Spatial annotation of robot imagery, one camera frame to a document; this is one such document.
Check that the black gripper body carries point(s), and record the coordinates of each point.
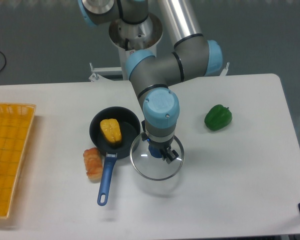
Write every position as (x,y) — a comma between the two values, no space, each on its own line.
(158,138)

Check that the glass pot lid blue knob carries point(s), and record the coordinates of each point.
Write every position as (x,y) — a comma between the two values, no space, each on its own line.
(149,163)

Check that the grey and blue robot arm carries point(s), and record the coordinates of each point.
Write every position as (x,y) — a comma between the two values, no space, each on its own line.
(135,30)

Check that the green bell pepper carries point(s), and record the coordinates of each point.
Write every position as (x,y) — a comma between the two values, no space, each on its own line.
(218,117)

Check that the yellow woven basket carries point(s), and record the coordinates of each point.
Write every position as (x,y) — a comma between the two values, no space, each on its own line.
(16,120)

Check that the dark pot with blue handle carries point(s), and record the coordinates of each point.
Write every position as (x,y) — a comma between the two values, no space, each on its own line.
(130,129)

